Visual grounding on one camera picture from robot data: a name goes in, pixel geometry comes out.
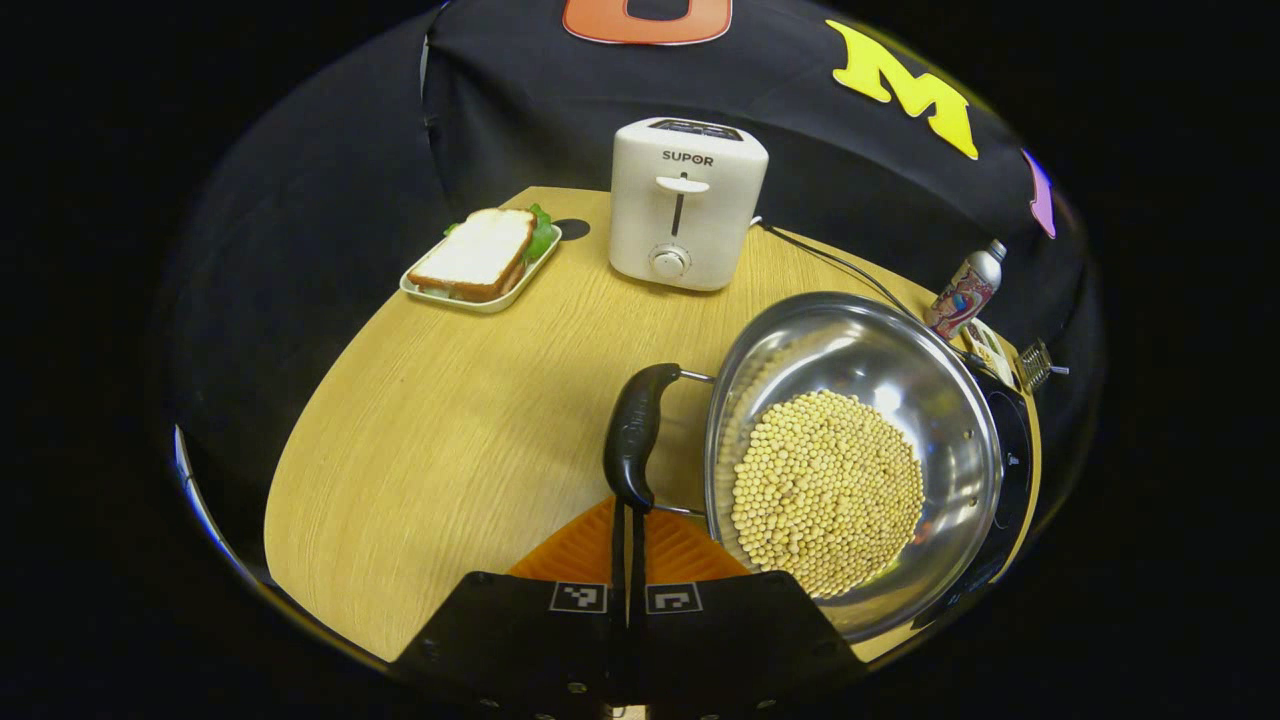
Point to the black backdrop cloth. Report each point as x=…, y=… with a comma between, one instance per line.
x=500, y=100

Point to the silver spray bottle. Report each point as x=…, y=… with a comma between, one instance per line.
x=965, y=295

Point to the sandwich with lettuce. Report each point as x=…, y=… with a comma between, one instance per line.
x=480, y=250

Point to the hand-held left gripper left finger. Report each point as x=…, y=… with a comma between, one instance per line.
x=530, y=640

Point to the black induction cooktop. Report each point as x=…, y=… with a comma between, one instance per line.
x=1012, y=470

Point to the white divided bean dish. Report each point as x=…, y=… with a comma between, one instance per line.
x=985, y=345

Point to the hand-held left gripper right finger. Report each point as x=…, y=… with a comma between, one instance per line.
x=740, y=640

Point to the white rectangular tray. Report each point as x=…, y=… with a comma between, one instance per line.
x=500, y=303

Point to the white toaster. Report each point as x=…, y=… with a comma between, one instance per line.
x=690, y=240

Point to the pile of yellow soybeans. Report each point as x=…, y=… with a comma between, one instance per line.
x=830, y=490

